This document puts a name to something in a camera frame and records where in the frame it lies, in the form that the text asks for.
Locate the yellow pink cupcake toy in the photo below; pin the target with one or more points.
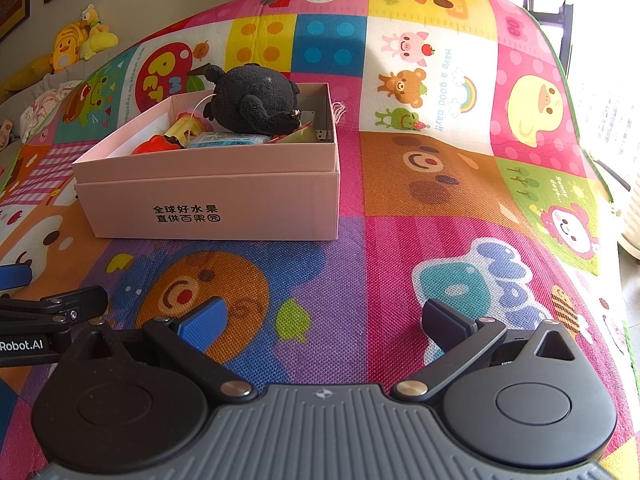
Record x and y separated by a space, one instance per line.
184 127

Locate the pink cardboard box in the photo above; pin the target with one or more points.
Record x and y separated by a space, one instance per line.
210 200

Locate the blue white face mask packet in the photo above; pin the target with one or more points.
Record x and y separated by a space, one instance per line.
230 139

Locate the colourful cartoon play mat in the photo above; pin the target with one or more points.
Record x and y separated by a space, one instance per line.
450 185

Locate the red plastic toy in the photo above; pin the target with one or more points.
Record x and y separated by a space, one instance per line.
155 145

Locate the yellow plush tiger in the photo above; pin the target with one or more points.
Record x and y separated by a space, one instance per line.
67 50

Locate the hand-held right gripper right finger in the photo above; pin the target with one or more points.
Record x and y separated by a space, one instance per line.
442 320

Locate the black plush toy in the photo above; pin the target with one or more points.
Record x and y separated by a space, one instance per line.
255 95

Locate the window with dark frame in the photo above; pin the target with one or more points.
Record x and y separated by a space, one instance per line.
590 35

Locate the pink white crumpled cloth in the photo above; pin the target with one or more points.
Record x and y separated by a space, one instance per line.
47 107

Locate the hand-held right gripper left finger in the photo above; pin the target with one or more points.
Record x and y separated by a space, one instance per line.
202 325

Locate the white battery charger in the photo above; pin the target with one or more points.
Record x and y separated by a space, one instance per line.
320 132

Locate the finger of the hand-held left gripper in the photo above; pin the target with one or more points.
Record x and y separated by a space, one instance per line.
75 302
15 277

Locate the small pink toy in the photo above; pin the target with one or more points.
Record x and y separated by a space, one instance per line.
5 135

